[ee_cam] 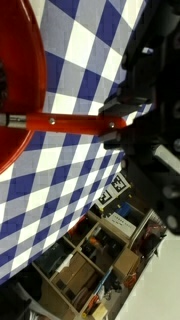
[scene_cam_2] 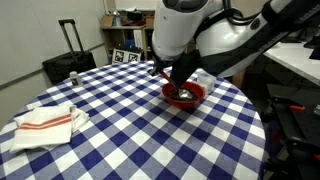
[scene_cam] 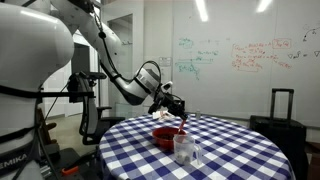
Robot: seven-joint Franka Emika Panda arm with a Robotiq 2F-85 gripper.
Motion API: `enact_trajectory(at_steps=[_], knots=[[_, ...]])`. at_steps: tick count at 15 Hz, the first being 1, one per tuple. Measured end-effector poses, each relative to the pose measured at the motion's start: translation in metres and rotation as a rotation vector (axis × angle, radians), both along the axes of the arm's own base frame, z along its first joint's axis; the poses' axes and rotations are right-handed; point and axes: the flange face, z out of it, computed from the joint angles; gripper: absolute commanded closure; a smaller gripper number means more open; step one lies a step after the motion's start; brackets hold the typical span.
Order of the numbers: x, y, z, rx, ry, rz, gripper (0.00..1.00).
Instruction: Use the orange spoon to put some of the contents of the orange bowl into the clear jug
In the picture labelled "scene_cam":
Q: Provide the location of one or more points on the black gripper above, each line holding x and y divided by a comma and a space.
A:
170, 101

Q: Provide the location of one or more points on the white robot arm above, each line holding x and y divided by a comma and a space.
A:
30, 50

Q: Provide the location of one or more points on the orange bowl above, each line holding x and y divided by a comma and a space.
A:
160, 141

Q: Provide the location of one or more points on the coffee beans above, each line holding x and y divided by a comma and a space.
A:
166, 136

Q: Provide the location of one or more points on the clear plastic measuring cup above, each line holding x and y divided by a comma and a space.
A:
183, 150

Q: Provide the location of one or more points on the blue white checkered tablecloth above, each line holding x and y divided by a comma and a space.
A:
216, 150

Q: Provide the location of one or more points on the white door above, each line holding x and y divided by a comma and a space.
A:
125, 66

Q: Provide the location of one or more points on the whiteboard with writing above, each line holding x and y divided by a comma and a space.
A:
240, 60

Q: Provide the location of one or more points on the black office chair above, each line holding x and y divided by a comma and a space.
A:
88, 110

